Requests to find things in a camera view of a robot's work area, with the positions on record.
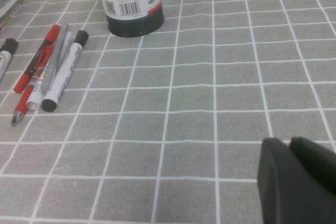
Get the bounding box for white marker with black caps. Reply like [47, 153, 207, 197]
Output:
[41, 29, 89, 113]

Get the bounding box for whiteboard marker with printed label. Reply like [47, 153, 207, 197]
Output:
[0, 38, 19, 83]

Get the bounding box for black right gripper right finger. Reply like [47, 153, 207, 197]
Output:
[289, 136, 336, 201]

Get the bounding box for red and black double-ended marker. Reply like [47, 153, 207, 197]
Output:
[14, 24, 61, 94]

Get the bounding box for red gel pen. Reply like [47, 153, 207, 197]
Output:
[10, 45, 56, 127]

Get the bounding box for gray grid tablecloth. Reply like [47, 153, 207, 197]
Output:
[0, 0, 336, 224]

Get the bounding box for white AgileX booklet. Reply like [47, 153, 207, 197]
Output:
[0, 0, 29, 30]

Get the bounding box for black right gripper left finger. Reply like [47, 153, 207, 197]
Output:
[256, 137, 336, 224]

